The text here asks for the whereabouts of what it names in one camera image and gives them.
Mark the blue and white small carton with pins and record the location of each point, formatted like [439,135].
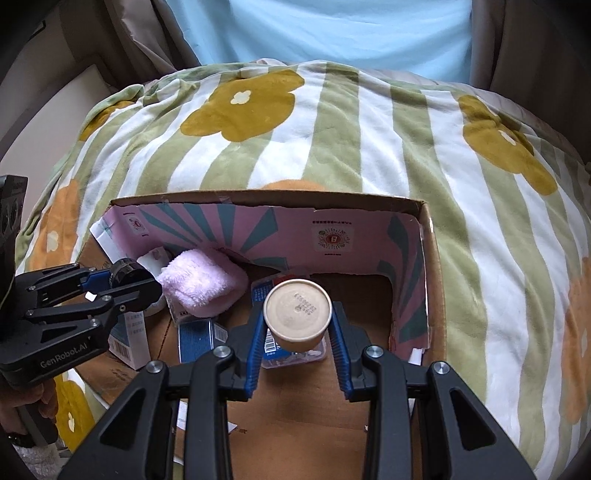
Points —
[131,339]

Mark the clear plastic packet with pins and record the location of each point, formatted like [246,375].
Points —
[274,356]

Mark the dark blue packet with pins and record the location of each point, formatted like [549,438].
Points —
[198,340]

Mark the brown curtain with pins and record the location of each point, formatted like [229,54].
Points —
[531,55]
[152,37]

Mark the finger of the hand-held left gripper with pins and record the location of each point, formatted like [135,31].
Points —
[99,278]
[138,295]

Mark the green striped floral blanket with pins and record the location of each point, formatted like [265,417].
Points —
[369,147]

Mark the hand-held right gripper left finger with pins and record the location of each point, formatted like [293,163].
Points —
[254,355]

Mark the brown paper cup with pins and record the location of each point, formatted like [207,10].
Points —
[298,307]

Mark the white patterned tissue pack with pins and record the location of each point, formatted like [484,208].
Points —
[154,258]

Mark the pink fluffy cloth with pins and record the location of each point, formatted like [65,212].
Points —
[198,281]

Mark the person's left hand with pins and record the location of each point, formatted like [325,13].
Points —
[44,392]

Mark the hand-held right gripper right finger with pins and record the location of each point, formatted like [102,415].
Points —
[340,355]

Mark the small black bottle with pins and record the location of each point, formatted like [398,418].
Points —
[127,271]

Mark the light blue cloth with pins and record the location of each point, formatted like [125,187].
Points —
[323,32]

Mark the pink printed cardboard box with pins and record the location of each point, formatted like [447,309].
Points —
[300,415]

